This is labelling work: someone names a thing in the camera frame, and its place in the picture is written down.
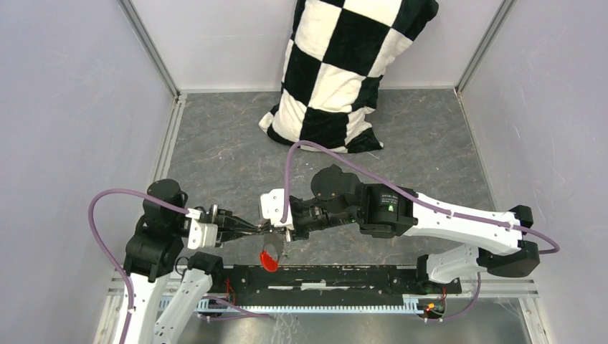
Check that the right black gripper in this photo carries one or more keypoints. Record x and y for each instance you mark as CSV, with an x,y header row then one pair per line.
x,y
297,235

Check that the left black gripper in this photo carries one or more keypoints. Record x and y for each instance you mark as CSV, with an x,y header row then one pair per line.
x,y
225,220

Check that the metal key holder red handle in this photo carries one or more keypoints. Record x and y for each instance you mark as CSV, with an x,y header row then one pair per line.
x,y
273,244

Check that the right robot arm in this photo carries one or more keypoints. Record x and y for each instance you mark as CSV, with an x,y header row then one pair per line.
x,y
489,241

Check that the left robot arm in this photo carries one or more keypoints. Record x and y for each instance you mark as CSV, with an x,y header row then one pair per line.
x,y
151,256

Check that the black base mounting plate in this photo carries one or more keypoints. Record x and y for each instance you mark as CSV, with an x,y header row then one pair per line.
x,y
325,285

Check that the black white checkered pillow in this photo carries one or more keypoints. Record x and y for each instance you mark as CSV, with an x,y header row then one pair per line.
x,y
335,60

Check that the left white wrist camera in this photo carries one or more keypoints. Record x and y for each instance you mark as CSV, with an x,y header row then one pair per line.
x,y
202,233

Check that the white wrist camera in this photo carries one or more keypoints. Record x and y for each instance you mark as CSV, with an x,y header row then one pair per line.
x,y
202,233
275,208

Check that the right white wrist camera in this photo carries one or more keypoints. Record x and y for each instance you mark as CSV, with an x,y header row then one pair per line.
x,y
275,208

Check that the white slotted cable duct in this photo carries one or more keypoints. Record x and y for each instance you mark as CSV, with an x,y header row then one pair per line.
x,y
409,306

